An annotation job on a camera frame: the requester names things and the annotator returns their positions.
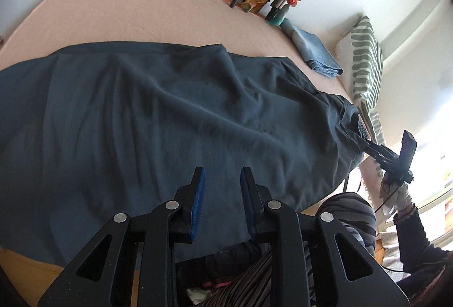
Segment person's right forearm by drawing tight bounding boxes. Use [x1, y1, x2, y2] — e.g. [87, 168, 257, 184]
[393, 202, 448, 274]

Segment dark grey pants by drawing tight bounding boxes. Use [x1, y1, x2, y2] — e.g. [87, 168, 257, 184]
[0, 41, 370, 267]

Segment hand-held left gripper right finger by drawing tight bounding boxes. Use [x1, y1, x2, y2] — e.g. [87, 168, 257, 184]
[241, 166, 411, 307]

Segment person's striped trousers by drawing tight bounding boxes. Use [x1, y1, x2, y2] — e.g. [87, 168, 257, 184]
[175, 192, 377, 307]

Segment green and white woven throw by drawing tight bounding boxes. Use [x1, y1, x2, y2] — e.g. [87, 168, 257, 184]
[334, 15, 386, 148]

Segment person's right hand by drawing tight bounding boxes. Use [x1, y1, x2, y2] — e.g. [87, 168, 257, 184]
[379, 174, 414, 214]

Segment folded blue jeans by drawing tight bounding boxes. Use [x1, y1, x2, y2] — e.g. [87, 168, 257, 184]
[281, 18, 344, 77]

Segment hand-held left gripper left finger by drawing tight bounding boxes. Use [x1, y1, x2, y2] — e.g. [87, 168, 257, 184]
[37, 166, 206, 307]

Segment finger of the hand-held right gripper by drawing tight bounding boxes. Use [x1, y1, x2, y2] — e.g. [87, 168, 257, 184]
[364, 142, 401, 161]
[371, 155, 394, 174]

